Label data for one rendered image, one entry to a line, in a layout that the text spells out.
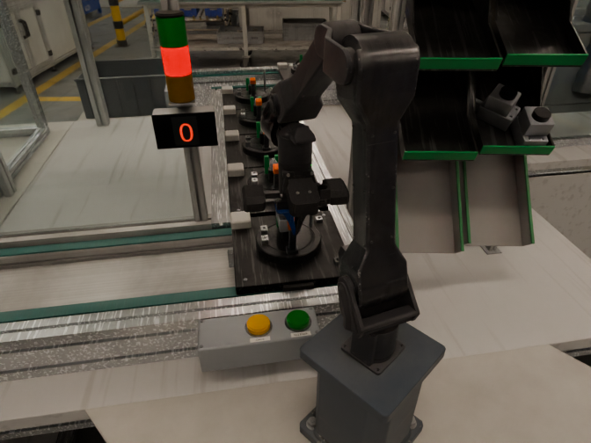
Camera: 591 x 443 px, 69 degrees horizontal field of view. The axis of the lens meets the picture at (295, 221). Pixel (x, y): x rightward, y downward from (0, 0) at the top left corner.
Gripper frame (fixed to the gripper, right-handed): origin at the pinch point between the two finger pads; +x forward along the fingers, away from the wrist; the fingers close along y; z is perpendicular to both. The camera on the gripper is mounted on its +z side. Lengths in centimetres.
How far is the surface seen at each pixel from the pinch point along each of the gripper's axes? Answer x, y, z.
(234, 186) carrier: 12.2, -10.8, -35.7
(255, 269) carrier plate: 12.3, -7.9, -1.2
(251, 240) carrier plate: 12.2, -7.9, -11.1
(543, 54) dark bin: -27.6, 40.7, -0.2
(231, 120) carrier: 12, -10, -84
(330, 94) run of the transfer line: 18, 36, -126
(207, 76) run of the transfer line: 14, -20, -151
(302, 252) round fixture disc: 10.3, 2.0, -2.6
